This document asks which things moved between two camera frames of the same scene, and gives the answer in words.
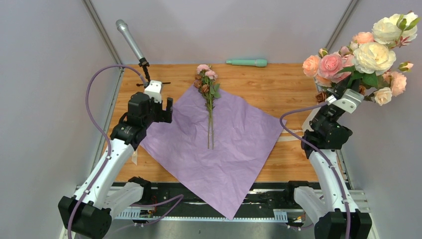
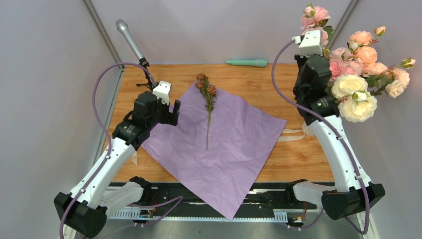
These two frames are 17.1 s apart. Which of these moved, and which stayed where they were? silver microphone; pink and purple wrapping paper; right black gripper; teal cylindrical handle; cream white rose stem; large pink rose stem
Moved: right black gripper; cream white rose stem; large pink rose stem
Stayed: silver microphone; pink and purple wrapping paper; teal cylindrical handle
